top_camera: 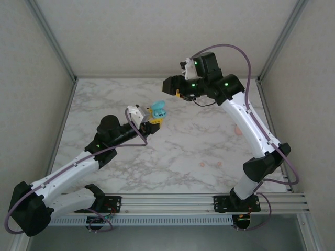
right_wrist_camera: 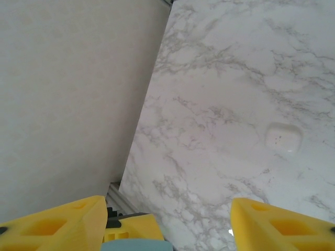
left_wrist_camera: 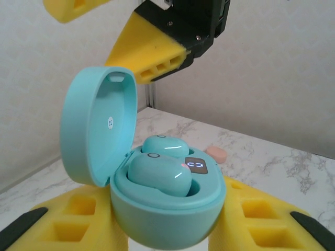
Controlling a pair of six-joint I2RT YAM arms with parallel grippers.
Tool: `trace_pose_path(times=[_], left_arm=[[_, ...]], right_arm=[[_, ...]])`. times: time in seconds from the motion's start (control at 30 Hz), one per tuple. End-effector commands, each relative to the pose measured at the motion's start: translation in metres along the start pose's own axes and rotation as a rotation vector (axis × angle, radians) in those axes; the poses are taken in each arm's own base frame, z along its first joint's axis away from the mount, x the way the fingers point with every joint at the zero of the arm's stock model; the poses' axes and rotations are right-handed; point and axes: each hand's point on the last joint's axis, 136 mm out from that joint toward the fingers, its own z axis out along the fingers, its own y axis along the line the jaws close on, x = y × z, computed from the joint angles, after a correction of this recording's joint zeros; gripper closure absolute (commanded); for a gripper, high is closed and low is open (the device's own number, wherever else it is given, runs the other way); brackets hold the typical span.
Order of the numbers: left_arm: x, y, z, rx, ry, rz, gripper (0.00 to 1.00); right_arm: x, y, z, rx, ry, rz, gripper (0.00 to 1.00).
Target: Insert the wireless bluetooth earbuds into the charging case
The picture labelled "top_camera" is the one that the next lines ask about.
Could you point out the teal earbud charging case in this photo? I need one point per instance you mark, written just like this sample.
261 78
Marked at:
158 105

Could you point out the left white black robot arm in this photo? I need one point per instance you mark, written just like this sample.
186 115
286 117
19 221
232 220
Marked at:
65 172

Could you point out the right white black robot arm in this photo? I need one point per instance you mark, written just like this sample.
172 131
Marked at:
246 123

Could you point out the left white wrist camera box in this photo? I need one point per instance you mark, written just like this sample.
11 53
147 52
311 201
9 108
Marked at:
137 113

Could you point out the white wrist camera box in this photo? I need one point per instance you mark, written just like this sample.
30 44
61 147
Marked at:
137 113
189 70

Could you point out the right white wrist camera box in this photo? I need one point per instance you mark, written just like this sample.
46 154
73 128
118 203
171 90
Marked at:
189 70

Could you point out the aluminium table edge rail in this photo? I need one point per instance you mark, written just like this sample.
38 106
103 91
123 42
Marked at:
68 115
131 77
267 109

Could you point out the aluminium frame post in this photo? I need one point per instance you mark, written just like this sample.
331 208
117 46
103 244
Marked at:
52 39
282 39

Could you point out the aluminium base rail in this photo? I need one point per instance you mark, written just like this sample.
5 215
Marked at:
167 204

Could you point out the aluminium frame leg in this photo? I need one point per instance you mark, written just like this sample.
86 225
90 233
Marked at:
15 245
308 235

